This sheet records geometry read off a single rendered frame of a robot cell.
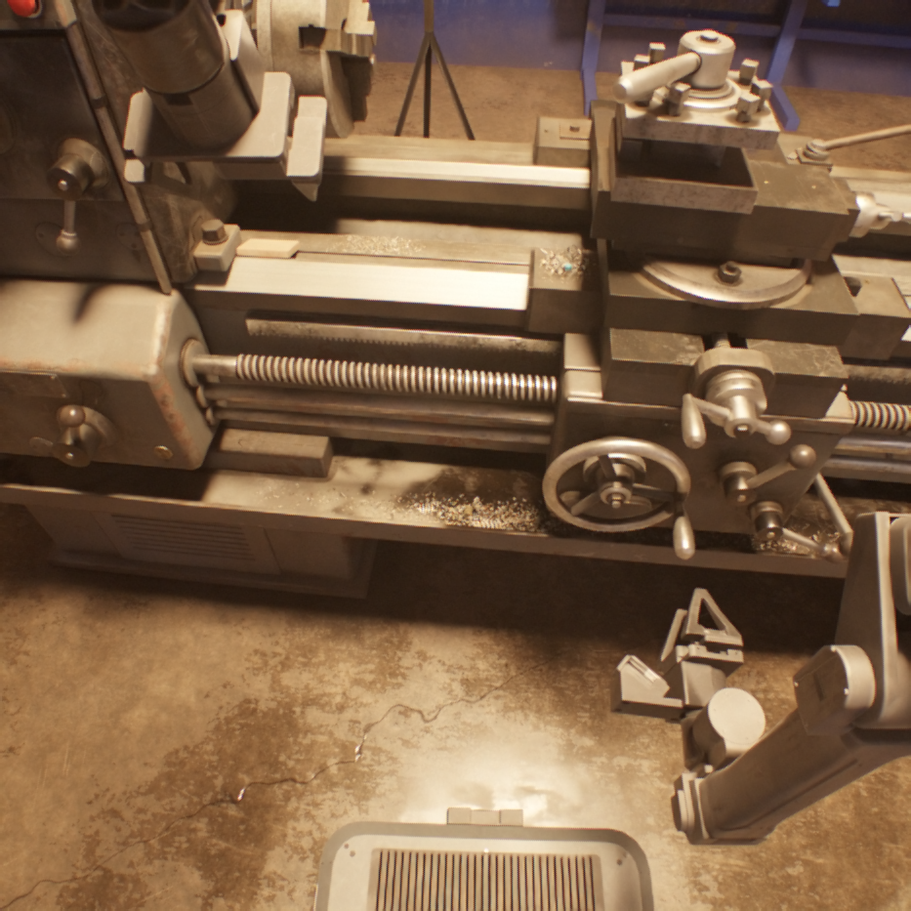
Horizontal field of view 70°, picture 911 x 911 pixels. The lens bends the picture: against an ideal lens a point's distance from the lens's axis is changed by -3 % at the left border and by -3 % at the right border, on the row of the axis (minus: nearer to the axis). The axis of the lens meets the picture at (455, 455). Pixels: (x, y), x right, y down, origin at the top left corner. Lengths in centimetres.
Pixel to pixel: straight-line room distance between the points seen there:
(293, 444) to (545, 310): 57
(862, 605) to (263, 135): 48
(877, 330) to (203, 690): 145
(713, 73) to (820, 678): 64
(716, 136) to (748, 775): 64
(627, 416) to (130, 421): 76
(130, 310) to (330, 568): 76
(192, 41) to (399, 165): 93
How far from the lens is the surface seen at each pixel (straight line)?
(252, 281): 110
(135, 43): 44
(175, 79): 45
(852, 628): 48
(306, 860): 149
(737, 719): 76
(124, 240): 109
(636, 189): 86
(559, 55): 428
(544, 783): 150
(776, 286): 94
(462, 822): 123
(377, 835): 121
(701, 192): 87
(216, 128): 49
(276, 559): 161
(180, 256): 108
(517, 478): 132
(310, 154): 51
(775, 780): 63
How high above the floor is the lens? 145
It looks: 50 degrees down
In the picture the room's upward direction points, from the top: straight up
